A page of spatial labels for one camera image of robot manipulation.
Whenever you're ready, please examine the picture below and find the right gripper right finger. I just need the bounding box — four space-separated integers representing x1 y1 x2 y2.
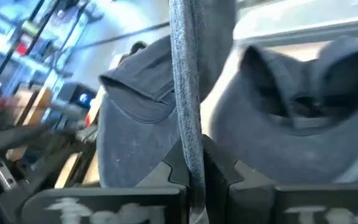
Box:
203 135 358 224

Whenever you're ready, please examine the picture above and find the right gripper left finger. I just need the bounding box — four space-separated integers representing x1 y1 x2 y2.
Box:
20 138 190 224

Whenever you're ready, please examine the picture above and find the dark blue cap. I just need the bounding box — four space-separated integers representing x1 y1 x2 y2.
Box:
97 0 237 224
209 35 358 185

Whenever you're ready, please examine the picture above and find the clear plastic bin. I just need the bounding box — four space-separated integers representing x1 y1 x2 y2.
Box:
197 0 358 184

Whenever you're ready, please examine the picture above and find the black metal table frame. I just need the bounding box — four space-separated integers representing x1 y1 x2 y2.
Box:
0 123 101 224

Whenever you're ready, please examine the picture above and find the silver metal bracket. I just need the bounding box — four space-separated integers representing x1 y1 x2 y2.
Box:
0 156 19 191

